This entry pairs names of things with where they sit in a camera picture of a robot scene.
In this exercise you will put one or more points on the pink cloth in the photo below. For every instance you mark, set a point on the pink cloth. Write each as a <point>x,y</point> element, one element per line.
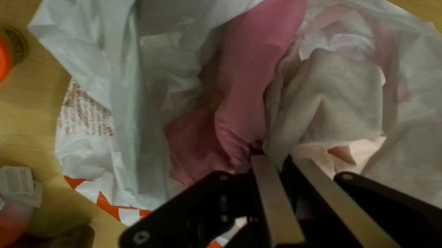
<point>248,83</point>

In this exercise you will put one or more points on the orange small ball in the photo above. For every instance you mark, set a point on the orange small ball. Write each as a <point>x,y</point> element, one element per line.
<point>5,57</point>

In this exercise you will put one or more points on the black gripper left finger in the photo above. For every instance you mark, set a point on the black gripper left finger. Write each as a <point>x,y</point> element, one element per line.
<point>207,215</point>

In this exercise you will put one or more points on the white plastic bag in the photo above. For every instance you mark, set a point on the white plastic bag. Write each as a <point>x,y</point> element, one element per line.
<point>128,91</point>

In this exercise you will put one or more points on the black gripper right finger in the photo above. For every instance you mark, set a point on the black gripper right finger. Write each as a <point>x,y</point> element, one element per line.
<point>367,215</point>

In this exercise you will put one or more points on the pale cream cloth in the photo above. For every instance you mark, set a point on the pale cream cloth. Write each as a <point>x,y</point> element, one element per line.
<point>331,101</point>

